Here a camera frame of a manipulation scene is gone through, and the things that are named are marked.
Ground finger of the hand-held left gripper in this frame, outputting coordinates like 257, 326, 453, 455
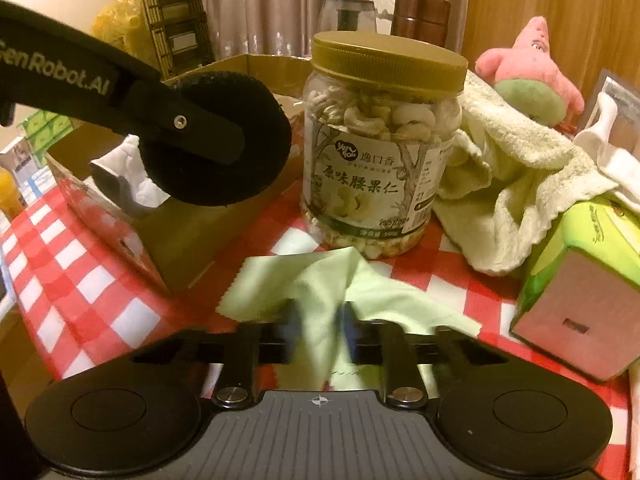
89, 159, 152, 211

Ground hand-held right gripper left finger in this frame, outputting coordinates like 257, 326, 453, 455
129, 300, 303, 408

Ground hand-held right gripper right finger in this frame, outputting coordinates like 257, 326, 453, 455
337, 302, 511, 408

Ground small white cloth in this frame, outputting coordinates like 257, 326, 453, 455
92, 134, 168, 218

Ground light green cloth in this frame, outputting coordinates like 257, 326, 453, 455
215, 247, 483, 392

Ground cardboard box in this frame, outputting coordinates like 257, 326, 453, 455
45, 52, 316, 297

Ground cream terry towel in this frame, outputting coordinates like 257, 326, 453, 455
432, 71, 618, 276

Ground green tissue packs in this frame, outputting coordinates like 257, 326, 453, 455
17, 110, 73, 152

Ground white printed box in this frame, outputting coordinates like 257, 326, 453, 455
0, 137, 56, 206

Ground red checked tablecloth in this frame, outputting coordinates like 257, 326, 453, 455
0, 180, 631, 480

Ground bamboo wooden rack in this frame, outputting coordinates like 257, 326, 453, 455
136, 0, 216, 81

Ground yellow plastic bag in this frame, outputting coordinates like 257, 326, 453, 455
91, 0, 153, 61

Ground grey patterned curtain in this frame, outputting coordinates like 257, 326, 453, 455
192, 0, 471, 58

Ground cashew jar with gold lid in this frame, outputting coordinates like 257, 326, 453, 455
299, 31, 469, 261

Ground glass jar with dark lid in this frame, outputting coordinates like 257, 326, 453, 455
317, 0, 377, 36

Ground green tissue box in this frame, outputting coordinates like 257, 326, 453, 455
509, 195, 640, 383

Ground brown metal canister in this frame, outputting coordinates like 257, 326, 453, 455
391, 0, 452, 48

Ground pink starfish plush toy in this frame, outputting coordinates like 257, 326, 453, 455
474, 16, 586, 128

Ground wooden door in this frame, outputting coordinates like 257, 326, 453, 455
465, 0, 640, 126

